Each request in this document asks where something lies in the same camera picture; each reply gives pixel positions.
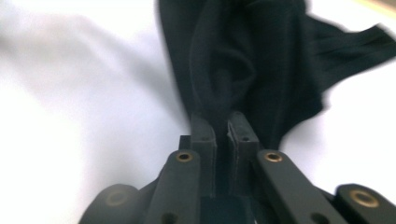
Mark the black sleeveless vest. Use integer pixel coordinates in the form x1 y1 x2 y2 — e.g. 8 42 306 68
157 0 396 150

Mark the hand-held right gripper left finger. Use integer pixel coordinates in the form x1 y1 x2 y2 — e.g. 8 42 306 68
190 113 218 199

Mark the white table cover board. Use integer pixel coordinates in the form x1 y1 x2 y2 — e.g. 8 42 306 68
0 0 396 224

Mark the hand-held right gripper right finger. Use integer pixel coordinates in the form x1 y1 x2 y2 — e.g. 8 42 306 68
227 111 262 196

